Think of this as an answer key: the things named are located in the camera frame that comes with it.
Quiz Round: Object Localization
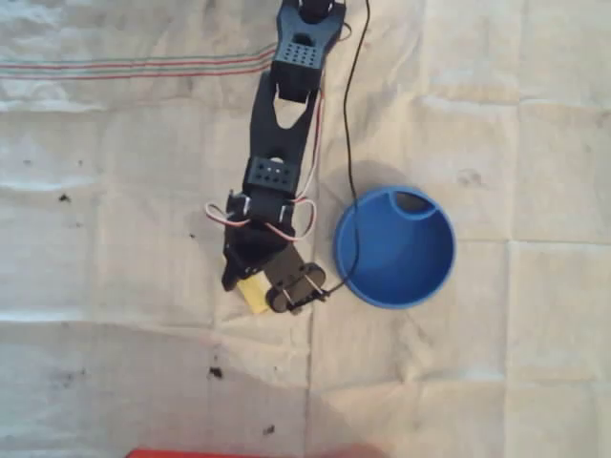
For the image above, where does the yellow rectangular block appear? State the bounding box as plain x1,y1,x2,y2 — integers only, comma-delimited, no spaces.
237,276,274,317

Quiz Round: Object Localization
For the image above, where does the blue round bowl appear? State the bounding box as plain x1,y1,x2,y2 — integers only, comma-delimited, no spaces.
332,184,457,311

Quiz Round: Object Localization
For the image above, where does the white striped table cloth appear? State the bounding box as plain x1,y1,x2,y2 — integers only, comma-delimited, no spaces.
0,0,611,458

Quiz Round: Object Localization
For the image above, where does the red flat object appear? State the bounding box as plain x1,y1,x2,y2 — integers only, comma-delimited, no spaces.
124,444,388,458

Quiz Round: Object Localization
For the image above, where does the black gripper-mounted camera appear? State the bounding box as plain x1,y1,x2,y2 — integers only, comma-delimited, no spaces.
264,260,331,317

